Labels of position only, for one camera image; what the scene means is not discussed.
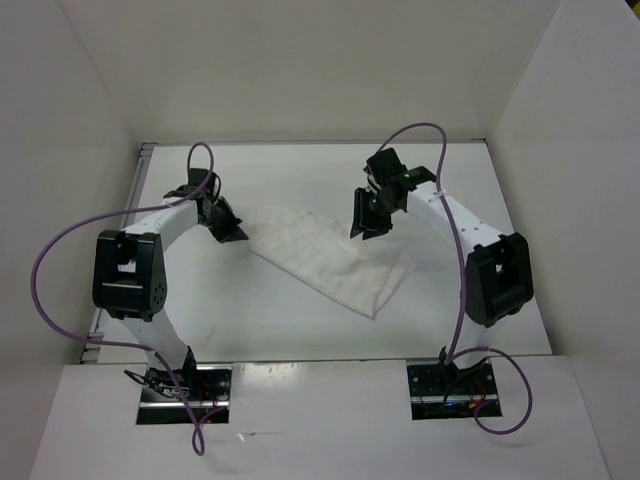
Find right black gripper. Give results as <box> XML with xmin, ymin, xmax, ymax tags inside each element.
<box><xmin>349</xmin><ymin>187</ymin><xmax>399</xmax><ymax>240</ymax></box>

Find white pleated skirt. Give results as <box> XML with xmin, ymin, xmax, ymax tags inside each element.
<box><xmin>240</xmin><ymin>206</ymin><xmax>415</xmax><ymax>319</ymax></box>

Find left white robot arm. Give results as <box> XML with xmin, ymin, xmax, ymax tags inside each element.
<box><xmin>92</xmin><ymin>168</ymin><xmax>249</xmax><ymax>400</ymax></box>

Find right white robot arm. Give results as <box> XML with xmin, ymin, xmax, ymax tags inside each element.
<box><xmin>350</xmin><ymin>148</ymin><xmax>534</xmax><ymax>395</ymax></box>

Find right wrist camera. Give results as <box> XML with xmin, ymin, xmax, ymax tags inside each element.
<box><xmin>401</xmin><ymin>166</ymin><xmax>436</xmax><ymax>186</ymax></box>

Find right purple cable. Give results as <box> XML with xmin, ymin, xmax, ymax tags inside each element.
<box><xmin>377</xmin><ymin>121</ymin><xmax>533</xmax><ymax>434</ymax></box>

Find purple cable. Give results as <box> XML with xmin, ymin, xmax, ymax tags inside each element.
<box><xmin>377</xmin><ymin>121</ymin><xmax>533</xmax><ymax>434</ymax></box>
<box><xmin>30</xmin><ymin>143</ymin><xmax>226</xmax><ymax>456</ymax></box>

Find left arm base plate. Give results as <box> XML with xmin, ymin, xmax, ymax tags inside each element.
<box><xmin>124</xmin><ymin>363</ymin><xmax>233</xmax><ymax>425</ymax></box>

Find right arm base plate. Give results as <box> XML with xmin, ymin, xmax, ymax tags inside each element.
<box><xmin>406</xmin><ymin>360</ymin><xmax>502</xmax><ymax>421</ymax></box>

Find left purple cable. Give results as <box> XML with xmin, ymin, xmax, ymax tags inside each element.
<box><xmin>30</xmin><ymin>143</ymin><xmax>226</xmax><ymax>456</ymax></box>

